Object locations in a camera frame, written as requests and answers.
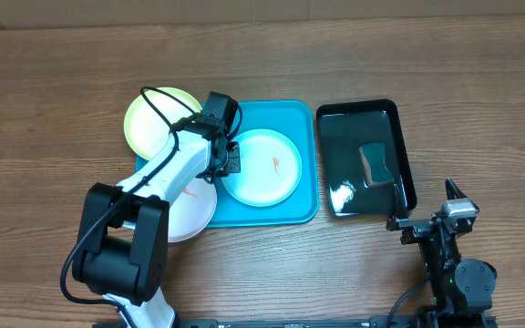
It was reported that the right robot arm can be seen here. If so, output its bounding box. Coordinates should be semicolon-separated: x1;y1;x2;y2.
386;179;497;327

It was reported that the green scrub sponge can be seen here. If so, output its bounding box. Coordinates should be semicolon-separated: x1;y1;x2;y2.
359;143;394;188

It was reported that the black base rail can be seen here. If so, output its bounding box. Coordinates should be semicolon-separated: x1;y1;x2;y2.
90;316;498;328

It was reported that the white plate with stain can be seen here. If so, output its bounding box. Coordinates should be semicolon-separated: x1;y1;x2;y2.
134;175;219;244

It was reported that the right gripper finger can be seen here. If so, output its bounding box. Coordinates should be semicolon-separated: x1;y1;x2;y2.
386;184;409;231
445;178;467;200

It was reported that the black water tray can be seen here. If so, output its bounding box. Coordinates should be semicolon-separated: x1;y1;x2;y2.
316;99;417;218

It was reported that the yellow-green plate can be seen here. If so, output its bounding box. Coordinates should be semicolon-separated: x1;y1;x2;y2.
124;87;202;160

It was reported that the teal plastic tray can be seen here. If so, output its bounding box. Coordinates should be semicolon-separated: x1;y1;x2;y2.
133;99;321;229

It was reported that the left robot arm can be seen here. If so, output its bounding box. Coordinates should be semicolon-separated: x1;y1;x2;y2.
60;108;243;327

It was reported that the light blue plate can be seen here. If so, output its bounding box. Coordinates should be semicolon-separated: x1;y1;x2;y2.
221;128;303;207

